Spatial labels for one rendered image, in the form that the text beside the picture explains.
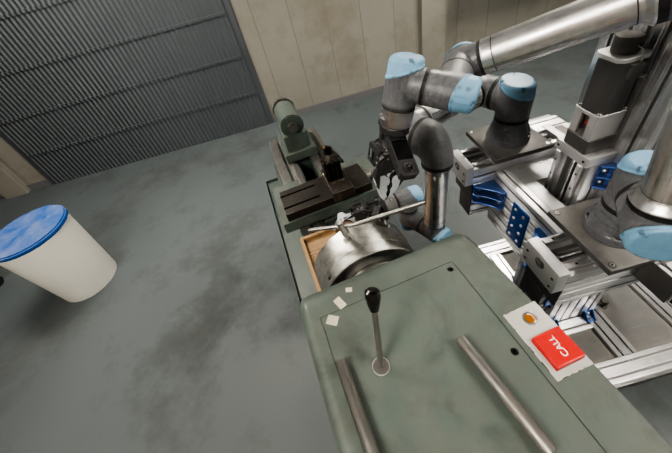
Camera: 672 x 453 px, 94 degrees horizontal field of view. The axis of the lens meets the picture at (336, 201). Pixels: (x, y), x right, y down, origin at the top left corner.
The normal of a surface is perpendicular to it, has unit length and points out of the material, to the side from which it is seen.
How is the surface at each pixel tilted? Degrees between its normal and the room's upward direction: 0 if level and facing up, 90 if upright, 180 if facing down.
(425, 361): 0
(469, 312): 0
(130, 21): 90
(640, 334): 0
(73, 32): 90
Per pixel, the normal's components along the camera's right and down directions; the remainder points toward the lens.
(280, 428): -0.20, -0.72
